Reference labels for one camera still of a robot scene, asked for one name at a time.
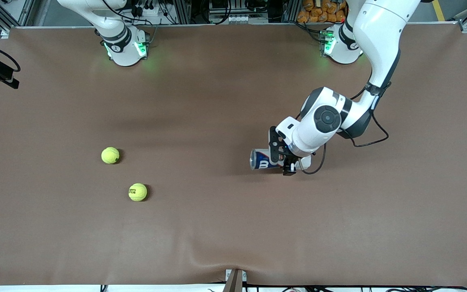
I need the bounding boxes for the silver blue tennis ball can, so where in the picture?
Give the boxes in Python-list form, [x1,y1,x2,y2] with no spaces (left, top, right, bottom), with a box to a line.
[250,148,312,172]

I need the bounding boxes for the yellow tennis ball black print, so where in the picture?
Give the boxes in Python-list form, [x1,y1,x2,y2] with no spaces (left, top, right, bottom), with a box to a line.
[128,183,148,202]

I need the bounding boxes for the brown table mat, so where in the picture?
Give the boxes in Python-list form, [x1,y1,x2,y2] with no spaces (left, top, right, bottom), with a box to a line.
[0,22,467,286]

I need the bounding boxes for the orange packaged goods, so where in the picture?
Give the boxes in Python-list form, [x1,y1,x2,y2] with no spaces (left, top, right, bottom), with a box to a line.
[297,0,348,24]

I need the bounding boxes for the black equipment box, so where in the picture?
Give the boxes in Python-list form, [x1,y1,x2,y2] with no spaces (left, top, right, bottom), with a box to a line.
[209,0,258,15]

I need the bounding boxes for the white power strip black plugs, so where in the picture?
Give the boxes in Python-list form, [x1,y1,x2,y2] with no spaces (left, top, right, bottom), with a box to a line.
[130,0,165,19]

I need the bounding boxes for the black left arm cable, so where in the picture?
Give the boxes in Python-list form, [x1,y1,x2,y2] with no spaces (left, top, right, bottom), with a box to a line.
[298,71,389,175]

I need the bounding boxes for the aluminium frame post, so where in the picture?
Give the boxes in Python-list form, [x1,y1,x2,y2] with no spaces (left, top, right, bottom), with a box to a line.
[173,0,191,25]
[282,0,299,23]

